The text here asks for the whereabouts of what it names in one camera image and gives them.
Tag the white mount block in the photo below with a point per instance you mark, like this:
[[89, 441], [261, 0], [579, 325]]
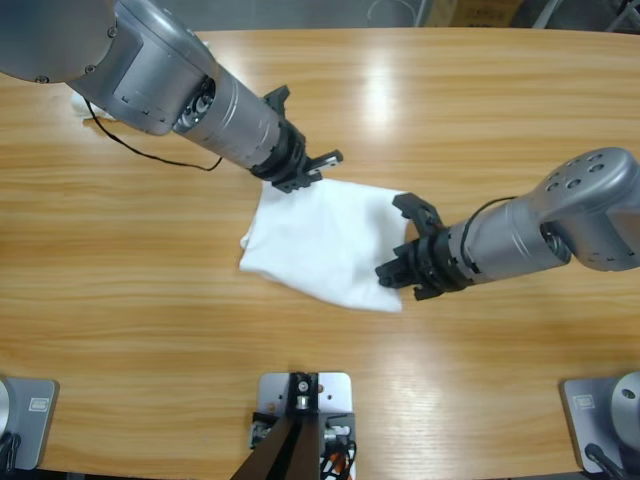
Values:
[[335, 395]]

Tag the brown cardboard box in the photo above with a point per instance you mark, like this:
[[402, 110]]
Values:
[[475, 12]]

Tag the folded white t-shirt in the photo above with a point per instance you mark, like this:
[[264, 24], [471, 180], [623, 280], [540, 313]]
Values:
[[77, 106]]

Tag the white t-shirt with black print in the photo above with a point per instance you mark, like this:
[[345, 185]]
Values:
[[320, 240]]

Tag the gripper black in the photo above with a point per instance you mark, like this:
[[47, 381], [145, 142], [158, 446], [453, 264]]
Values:
[[290, 160], [440, 265]]

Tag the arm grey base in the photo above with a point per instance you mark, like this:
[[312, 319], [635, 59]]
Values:
[[35, 425], [600, 415]]

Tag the dark chair with grey legs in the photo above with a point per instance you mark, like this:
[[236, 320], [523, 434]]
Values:
[[620, 17]]

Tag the wrist camera black bracket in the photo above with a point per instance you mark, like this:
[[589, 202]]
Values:
[[277, 97], [415, 205]]

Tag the black clamp with silver connectors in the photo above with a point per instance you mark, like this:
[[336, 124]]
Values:
[[340, 430]]

